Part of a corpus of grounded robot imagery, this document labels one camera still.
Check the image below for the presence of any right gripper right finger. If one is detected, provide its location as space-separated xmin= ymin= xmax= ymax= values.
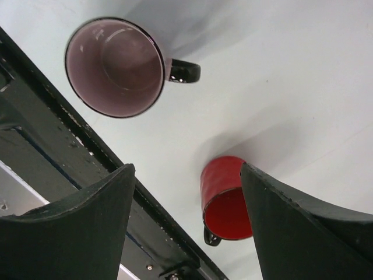
xmin=241 ymin=163 xmax=372 ymax=279

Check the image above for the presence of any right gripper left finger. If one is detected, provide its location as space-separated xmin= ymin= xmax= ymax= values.
xmin=1 ymin=164 xmax=135 ymax=279

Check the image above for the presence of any red mug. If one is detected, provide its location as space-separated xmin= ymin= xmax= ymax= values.
xmin=200 ymin=156 xmax=253 ymax=247

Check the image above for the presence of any lilac mug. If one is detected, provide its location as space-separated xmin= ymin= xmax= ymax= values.
xmin=64 ymin=17 xmax=201 ymax=118

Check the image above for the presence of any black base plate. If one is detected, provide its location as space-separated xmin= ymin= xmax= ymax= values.
xmin=1 ymin=31 xmax=225 ymax=279

